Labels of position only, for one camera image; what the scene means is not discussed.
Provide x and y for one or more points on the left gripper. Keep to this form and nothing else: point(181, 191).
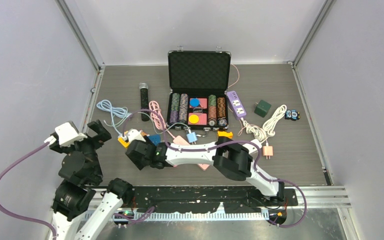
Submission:
point(103, 134)

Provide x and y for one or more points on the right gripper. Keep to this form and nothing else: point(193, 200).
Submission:
point(140, 164)

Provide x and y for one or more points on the yellow cube adapter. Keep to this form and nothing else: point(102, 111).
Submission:
point(123, 142)

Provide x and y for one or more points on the blue cube socket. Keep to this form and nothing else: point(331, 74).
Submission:
point(155, 139)

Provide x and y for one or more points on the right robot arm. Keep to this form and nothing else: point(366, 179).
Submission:
point(232, 158)

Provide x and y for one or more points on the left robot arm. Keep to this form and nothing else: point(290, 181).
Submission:
point(80, 171)

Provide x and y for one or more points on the salmon pink plug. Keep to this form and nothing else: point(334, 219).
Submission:
point(267, 151)

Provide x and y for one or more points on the pink power strip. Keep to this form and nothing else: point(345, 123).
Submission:
point(179, 140)

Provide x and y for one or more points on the light blue usb charger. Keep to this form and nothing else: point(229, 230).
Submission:
point(192, 137)

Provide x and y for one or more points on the yellow round chip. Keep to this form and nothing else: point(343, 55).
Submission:
point(193, 119)

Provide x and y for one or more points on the black cylinder tube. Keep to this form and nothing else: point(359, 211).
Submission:
point(144, 100)

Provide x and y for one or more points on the blue round chip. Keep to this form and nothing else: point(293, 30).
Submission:
point(194, 103)

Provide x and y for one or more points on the orange yellow toy block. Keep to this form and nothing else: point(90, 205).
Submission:
point(227, 134)

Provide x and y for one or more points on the black poker chip case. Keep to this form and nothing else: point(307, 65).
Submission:
point(203, 75)

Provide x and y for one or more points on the purple power strip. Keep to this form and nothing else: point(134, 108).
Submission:
point(236, 105)

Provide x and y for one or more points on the white power strip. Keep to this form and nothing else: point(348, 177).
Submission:
point(256, 146)

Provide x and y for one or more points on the dark green cube adapter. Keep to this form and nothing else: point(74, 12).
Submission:
point(262, 108)

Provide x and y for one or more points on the blue owl toy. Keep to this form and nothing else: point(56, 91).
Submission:
point(292, 114)

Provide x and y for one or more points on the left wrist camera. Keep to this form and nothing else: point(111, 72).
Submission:
point(66, 134)

